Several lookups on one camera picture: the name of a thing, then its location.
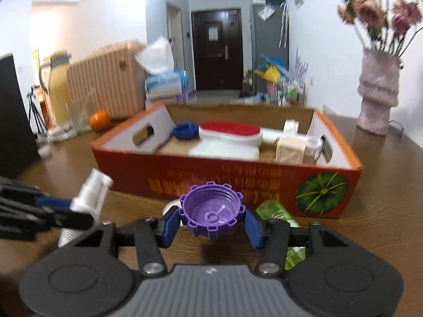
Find clear glass cup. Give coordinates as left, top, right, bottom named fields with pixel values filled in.
left=67, top=89, right=95, bottom=135

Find dark entrance door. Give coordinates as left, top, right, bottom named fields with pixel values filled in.
left=191, top=9, right=244, bottom=91

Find orange fruit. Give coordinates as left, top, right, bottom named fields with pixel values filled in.
left=89, top=110, right=111, bottom=132

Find pink ribbed suitcase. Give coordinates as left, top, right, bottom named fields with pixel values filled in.
left=67, top=40, right=146, bottom=119

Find beige power adapter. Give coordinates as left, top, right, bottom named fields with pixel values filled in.
left=275, top=137, right=307, bottom=165

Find white round disc device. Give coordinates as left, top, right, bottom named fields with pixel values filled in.
left=162, top=199, right=184, bottom=227

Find white charger with cable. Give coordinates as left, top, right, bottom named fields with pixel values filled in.
left=36, top=124, right=77, bottom=143

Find green spray bottle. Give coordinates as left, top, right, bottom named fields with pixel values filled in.
left=255, top=200, right=306, bottom=271

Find purple plastic cap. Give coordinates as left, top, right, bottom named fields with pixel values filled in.
left=178, top=182, right=246, bottom=240

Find yellow thermos jug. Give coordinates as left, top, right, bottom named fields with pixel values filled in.
left=39, top=50, right=72, bottom=126

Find red cardboard box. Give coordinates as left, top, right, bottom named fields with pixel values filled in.
left=93, top=104, right=362, bottom=218

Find blue bowl in box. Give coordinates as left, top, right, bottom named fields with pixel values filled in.
left=171, top=122, right=199, bottom=140

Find yellow toy on floor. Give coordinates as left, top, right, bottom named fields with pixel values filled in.
left=255, top=66, right=281, bottom=84

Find small white round object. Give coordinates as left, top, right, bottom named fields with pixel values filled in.
left=38, top=145, right=52, bottom=158

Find translucent plastic container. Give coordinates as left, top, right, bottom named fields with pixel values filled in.
left=188, top=140, right=260, bottom=161

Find black paper bag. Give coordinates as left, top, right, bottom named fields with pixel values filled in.
left=0, top=54, right=39, bottom=179

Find white spray bottle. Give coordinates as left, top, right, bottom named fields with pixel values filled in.
left=70, top=168, right=113, bottom=228

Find pink textured vase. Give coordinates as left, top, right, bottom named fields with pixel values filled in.
left=357, top=48, right=401, bottom=136

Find white tape roll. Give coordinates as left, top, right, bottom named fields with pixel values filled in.
left=283, top=119, right=299, bottom=134

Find grey refrigerator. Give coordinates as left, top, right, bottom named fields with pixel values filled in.
left=249, top=0, right=291, bottom=97

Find dried pink flowers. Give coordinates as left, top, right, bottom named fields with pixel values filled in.
left=337, top=0, right=422, bottom=58

